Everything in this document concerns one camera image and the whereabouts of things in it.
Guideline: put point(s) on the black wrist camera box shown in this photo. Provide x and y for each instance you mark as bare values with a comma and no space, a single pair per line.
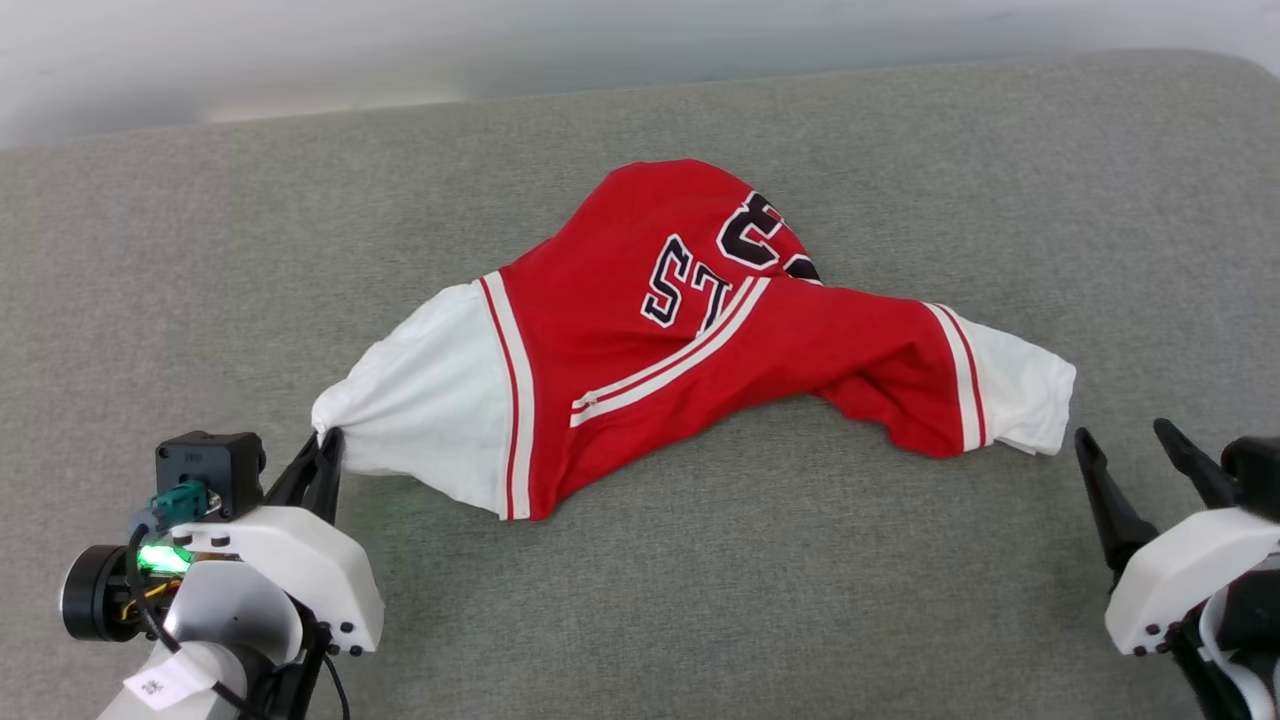
1255,475
215,465

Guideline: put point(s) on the red and white sports jersey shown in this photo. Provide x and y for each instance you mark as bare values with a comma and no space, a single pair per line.
600,310

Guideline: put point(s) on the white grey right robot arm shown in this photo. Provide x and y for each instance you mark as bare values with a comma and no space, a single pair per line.
1240,640

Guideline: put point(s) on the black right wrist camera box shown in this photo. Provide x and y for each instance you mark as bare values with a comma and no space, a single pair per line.
1255,475

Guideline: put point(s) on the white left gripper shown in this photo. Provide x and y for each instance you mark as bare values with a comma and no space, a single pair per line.
310,570

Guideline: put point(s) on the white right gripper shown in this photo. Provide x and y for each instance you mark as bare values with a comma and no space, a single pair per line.
1180,570

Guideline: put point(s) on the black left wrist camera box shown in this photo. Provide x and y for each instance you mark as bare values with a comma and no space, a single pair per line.
215,465

